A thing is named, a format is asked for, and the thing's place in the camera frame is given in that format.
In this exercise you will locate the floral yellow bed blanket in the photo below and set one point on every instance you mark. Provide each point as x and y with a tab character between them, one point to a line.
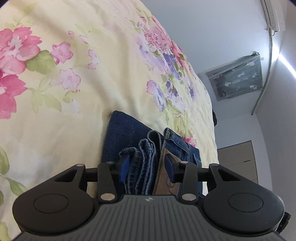
97	69

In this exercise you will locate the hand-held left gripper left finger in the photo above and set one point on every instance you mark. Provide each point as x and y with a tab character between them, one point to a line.
123	167

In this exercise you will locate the blue denim pants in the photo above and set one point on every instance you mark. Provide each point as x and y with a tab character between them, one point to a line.
129	136

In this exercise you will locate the grey printed window curtain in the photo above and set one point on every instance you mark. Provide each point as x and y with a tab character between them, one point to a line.
238	76

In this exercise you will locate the grey wall pipe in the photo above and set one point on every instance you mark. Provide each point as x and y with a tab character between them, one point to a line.
268	69

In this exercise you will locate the white air conditioner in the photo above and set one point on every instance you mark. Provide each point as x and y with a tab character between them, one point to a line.
274	14

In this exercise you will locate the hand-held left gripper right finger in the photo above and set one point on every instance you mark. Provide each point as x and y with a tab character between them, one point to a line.
170	169

